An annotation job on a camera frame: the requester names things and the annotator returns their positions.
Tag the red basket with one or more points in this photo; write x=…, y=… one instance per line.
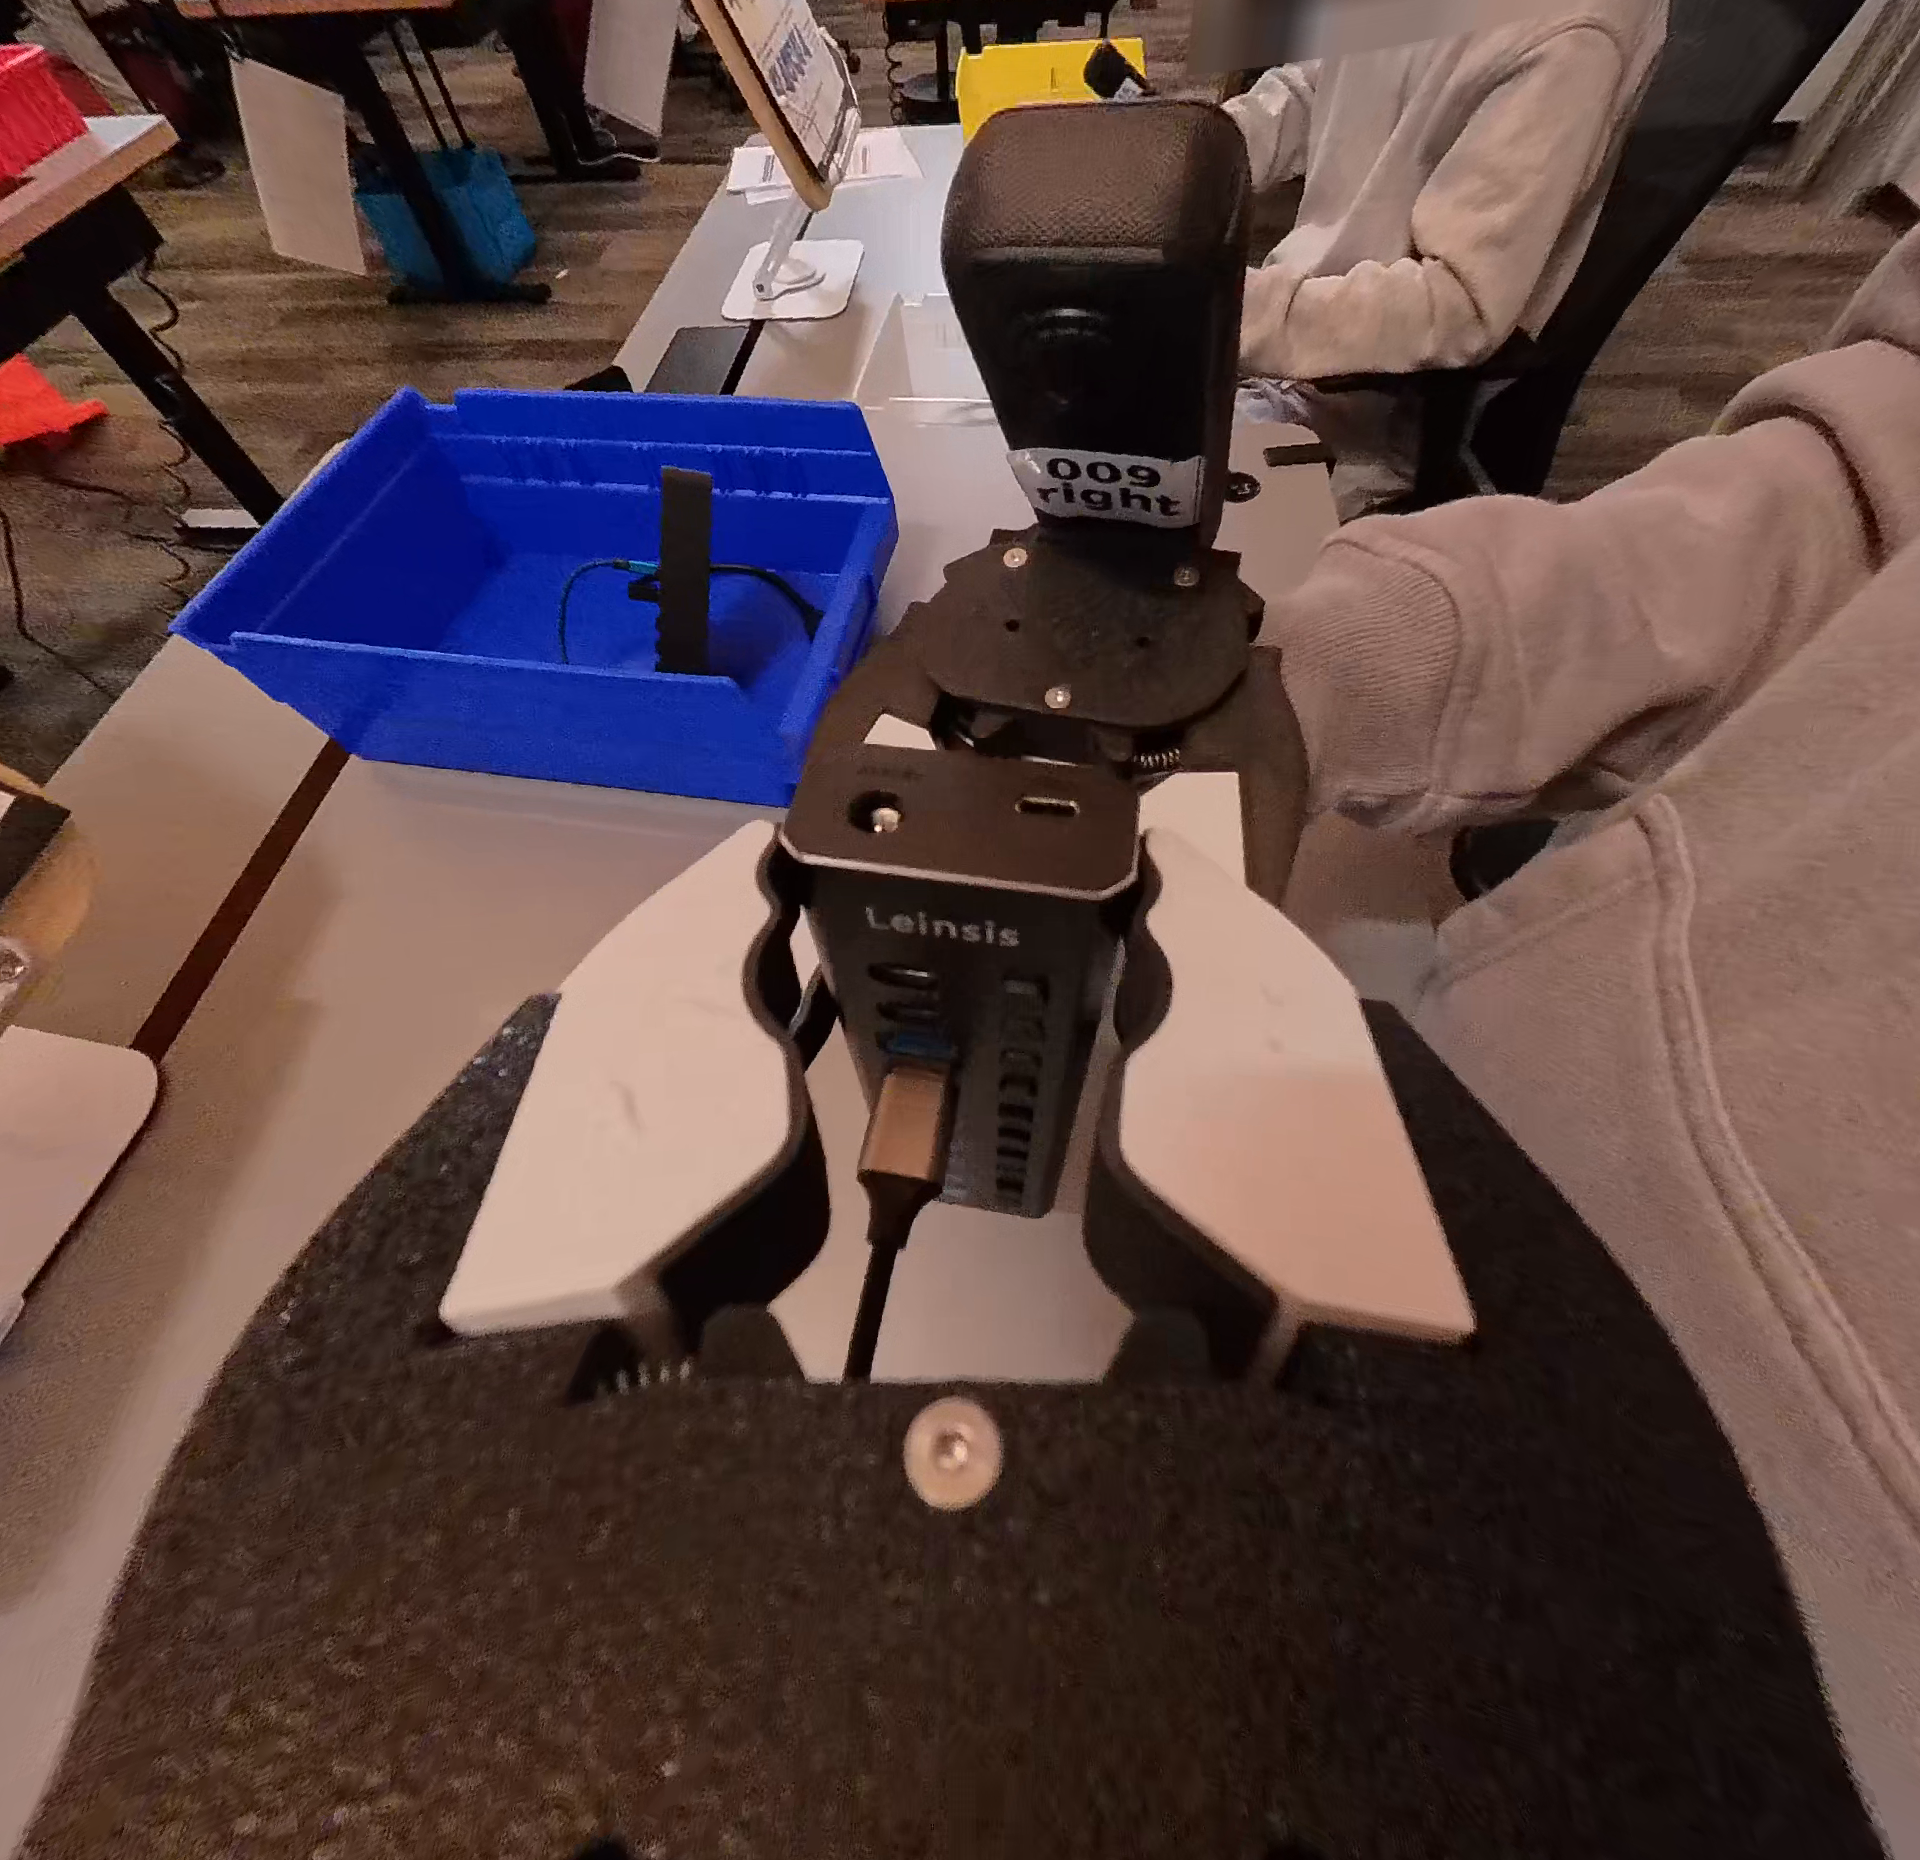
x=29, y=113

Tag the person's grey hoodie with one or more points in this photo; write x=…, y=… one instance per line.
x=1725, y=1140

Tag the clear plastic bin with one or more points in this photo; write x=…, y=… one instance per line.
x=913, y=352

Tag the white paper sheets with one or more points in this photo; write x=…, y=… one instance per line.
x=885, y=158

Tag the black office chair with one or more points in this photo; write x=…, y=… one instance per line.
x=1650, y=238

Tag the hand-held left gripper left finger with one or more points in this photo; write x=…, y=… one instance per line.
x=645, y=1079

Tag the white hanging paper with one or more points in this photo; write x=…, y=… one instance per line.
x=298, y=164
x=630, y=38

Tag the yellow box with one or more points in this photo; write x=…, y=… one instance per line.
x=1021, y=91

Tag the orange cloth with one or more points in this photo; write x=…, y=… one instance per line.
x=37, y=405

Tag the black upright strip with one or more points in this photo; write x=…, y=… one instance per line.
x=686, y=571

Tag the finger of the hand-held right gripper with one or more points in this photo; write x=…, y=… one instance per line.
x=896, y=734
x=1197, y=802

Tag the blue basket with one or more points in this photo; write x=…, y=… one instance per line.
x=481, y=217

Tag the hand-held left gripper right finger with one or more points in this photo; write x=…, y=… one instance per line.
x=1275, y=1110

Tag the white flat plate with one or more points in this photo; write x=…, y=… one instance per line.
x=61, y=1140

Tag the person's right forearm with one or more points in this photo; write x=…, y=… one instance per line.
x=1576, y=614

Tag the black usb hub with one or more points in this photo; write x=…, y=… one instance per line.
x=976, y=928

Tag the blue plastic bin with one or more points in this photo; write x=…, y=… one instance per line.
x=449, y=690

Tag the wooden board on white stand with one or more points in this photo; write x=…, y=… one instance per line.
x=778, y=45

